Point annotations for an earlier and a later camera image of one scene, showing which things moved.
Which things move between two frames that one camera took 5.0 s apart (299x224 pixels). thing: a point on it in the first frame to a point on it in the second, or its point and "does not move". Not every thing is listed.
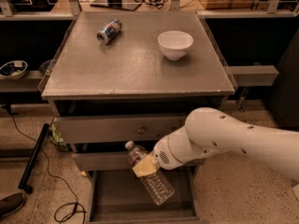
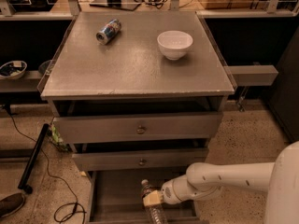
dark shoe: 11,203 does not move
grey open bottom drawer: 116,197 does not move
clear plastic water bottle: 159,186 to 156,212
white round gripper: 163,153 to 169,191
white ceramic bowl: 175,44 does not move
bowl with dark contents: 14,69 does not move
